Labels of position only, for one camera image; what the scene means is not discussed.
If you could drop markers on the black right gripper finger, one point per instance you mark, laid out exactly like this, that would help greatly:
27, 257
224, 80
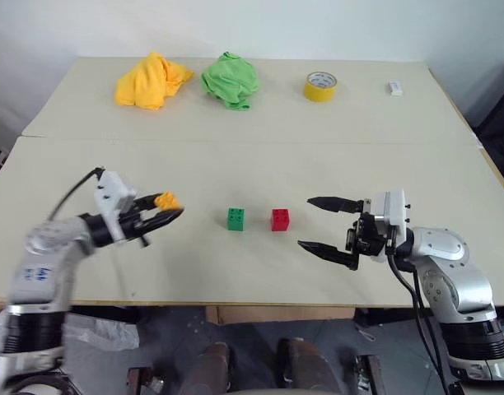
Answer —
330, 253
336, 204

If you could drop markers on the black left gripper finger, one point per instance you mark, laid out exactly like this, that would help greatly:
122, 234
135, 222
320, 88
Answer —
161, 218
146, 201

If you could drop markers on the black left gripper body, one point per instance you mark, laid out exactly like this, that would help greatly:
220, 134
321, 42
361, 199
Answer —
133, 224

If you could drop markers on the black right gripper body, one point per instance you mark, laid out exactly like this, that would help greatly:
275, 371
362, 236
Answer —
367, 236

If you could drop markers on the yellow toy cube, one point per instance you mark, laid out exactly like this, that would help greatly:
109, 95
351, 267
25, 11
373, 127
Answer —
169, 201

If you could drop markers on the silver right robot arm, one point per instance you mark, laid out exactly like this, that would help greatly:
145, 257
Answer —
462, 284

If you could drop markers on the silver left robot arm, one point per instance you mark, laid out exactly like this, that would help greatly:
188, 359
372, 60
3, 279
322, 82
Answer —
38, 280

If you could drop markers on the red toy cube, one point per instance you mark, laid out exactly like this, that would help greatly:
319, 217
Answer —
280, 220

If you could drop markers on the green toy cube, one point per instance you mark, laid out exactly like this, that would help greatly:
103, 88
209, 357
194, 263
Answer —
236, 219

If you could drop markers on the brown cardboard box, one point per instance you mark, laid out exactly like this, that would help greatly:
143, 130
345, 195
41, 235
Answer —
276, 314

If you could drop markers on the clear plastic bag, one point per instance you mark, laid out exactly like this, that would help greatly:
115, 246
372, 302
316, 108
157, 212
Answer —
104, 331

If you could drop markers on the crumpled yellow cloth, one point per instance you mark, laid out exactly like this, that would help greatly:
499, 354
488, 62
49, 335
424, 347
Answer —
143, 86

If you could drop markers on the dark rounded shape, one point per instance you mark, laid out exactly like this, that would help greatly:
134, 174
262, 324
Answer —
208, 370
307, 366

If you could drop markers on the yellow tape roll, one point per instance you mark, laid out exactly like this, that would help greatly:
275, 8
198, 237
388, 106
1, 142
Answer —
320, 88

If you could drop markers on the crumpled green cloth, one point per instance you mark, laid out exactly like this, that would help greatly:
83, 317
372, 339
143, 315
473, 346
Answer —
229, 80

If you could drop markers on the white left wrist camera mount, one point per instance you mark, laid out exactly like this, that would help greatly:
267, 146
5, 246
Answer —
110, 197

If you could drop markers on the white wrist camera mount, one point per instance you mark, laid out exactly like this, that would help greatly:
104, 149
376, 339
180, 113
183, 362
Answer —
110, 197
394, 210

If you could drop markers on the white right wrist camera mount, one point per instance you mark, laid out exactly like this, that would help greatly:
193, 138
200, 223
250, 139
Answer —
394, 210

